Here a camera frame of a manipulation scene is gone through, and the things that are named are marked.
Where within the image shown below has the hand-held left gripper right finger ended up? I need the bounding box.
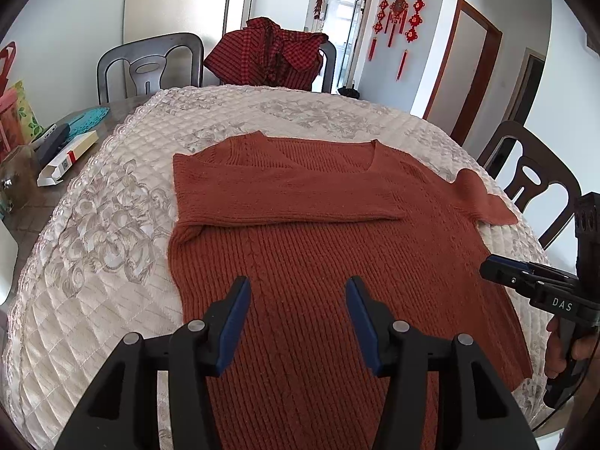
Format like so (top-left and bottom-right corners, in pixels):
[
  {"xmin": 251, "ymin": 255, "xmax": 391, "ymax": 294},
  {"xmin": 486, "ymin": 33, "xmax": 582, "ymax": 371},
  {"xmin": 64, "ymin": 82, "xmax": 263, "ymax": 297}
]
[{"xmin": 345, "ymin": 276, "xmax": 540, "ymax": 450}]

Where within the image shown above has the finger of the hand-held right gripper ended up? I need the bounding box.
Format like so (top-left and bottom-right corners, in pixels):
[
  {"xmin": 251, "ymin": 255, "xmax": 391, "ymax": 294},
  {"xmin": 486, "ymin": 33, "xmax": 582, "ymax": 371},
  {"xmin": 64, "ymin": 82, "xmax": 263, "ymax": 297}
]
[
  {"xmin": 480, "ymin": 253, "xmax": 578, "ymax": 299},
  {"xmin": 522, "ymin": 261, "xmax": 587, "ymax": 288}
]

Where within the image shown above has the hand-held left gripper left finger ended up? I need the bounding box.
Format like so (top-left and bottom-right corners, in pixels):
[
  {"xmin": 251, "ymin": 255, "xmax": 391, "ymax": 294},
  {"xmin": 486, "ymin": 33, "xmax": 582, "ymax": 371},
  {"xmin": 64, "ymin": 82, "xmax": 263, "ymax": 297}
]
[{"xmin": 54, "ymin": 276, "xmax": 252, "ymax": 450}]

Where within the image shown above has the rust orange knit sweater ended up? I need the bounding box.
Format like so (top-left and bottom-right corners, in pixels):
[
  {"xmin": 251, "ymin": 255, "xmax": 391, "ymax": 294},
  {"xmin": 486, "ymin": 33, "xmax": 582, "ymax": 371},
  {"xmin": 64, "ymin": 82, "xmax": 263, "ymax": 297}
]
[{"xmin": 169, "ymin": 132, "xmax": 533, "ymax": 450}]

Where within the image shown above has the person's right hand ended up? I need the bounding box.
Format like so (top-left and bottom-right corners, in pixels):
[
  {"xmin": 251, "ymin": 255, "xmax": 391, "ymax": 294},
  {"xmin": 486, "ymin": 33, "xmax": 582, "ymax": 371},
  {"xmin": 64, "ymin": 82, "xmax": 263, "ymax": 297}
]
[{"xmin": 546, "ymin": 324, "xmax": 600, "ymax": 380}]

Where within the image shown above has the dark brown chair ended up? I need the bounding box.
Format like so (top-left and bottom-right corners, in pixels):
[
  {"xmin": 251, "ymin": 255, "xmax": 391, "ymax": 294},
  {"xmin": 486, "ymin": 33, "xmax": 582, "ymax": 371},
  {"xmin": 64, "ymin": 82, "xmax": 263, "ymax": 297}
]
[{"xmin": 477, "ymin": 120, "xmax": 583, "ymax": 251}]

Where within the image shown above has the cream quilted floral table cover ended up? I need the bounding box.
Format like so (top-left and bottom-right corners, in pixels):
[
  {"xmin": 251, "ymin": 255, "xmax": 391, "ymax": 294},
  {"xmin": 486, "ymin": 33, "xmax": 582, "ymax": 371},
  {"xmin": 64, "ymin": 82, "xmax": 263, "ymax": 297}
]
[{"xmin": 2, "ymin": 85, "xmax": 558, "ymax": 450}]

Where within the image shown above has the white object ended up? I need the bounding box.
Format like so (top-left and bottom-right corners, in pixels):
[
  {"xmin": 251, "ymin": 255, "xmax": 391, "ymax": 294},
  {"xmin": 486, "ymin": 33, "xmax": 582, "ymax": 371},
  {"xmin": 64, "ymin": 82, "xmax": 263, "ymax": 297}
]
[{"xmin": 0, "ymin": 218, "xmax": 20, "ymax": 306}]

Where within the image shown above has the white carton with red mark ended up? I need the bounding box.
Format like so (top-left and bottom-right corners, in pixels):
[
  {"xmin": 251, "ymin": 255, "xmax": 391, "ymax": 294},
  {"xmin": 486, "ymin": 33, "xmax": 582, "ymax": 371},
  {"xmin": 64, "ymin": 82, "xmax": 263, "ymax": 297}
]
[{"xmin": 37, "ymin": 131, "xmax": 101, "ymax": 188}]

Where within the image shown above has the teal woven mat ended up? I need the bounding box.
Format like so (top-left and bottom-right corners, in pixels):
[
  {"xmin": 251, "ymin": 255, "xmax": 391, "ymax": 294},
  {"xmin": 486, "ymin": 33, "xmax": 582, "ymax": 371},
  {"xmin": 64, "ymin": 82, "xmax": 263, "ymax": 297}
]
[{"xmin": 60, "ymin": 105, "xmax": 111, "ymax": 140}]

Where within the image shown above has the glass jar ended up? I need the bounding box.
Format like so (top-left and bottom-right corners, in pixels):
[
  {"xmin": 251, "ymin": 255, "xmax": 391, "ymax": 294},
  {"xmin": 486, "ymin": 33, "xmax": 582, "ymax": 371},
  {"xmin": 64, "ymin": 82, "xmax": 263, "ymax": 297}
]
[{"xmin": 0, "ymin": 144, "xmax": 42, "ymax": 213}]

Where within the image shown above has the dark chair under plaid garment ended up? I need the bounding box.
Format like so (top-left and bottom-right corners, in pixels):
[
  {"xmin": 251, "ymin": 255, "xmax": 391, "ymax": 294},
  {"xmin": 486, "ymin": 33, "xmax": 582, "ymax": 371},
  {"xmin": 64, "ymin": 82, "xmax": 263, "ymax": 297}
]
[{"xmin": 220, "ymin": 30, "xmax": 338, "ymax": 95}]

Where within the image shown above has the red plaid garment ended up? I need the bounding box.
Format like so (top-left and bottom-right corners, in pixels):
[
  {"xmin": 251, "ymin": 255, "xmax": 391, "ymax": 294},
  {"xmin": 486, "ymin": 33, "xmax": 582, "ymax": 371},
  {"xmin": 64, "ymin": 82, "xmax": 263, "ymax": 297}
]
[{"xmin": 203, "ymin": 17, "xmax": 330, "ymax": 91}]

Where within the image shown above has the red chinese knot ornament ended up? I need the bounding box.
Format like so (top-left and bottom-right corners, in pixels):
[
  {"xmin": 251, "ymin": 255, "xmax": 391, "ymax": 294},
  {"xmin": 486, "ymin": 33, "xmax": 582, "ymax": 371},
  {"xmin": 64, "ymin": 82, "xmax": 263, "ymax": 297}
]
[
  {"xmin": 405, "ymin": 0, "xmax": 429, "ymax": 44},
  {"xmin": 368, "ymin": 0, "xmax": 393, "ymax": 63},
  {"xmin": 390, "ymin": 0, "xmax": 410, "ymax": 81}
]

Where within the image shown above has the glass door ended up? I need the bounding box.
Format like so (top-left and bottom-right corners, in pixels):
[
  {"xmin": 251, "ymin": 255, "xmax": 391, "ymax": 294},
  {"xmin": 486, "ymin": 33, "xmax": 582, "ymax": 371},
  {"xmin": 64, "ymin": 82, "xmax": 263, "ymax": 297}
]
[{"xmin": 323, "ymin": 0, "xmax": 372, "ymax": 93}]

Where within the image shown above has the grey plastic chair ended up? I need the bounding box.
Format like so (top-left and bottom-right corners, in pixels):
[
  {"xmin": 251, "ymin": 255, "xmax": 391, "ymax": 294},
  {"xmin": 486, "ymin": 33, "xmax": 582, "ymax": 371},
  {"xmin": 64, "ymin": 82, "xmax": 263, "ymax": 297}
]
[{"xmin": 97, "ymin": 33, "xmax": 205, "ymax": 105}]

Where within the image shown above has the floral gift bag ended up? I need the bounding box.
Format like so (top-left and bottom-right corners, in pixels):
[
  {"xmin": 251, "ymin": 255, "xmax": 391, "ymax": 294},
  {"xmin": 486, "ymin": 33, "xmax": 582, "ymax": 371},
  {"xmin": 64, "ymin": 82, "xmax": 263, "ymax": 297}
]
[{"xmin": 6, "ymin": 79, "xmax": 44, "ymax": 147}]

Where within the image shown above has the beige board panel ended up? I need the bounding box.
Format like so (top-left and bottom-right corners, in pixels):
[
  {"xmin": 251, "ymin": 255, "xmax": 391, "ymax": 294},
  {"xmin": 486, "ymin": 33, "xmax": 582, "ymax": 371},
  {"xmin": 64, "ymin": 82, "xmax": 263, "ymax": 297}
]
[{"xmin": 123, "ymin": 0, "xmax": 234, "ymax": 50}]

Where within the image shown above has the red tote bag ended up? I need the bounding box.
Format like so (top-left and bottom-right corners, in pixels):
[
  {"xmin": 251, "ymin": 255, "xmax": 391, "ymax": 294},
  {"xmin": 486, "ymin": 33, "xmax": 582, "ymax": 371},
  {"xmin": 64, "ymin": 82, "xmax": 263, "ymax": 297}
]
[{"xmin": 0, "ymin": 41, "xmax": 18, "ymax": 92}]

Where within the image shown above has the dark door frame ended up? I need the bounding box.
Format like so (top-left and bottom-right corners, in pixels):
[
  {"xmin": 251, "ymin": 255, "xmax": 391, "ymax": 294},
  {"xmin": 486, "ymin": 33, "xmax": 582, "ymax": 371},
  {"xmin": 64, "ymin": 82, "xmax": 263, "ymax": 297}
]
[{"xmin": 507, "ymin": 48, "xmax": 548, "ymax": 126}]

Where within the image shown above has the brown wooden door frame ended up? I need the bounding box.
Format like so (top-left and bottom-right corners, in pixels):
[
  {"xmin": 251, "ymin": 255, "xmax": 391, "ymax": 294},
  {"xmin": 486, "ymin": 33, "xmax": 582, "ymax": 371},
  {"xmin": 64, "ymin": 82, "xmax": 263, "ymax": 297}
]
[{"xmin": 422, "ymin": 0, "xmax": 503, "ymax": 147}]

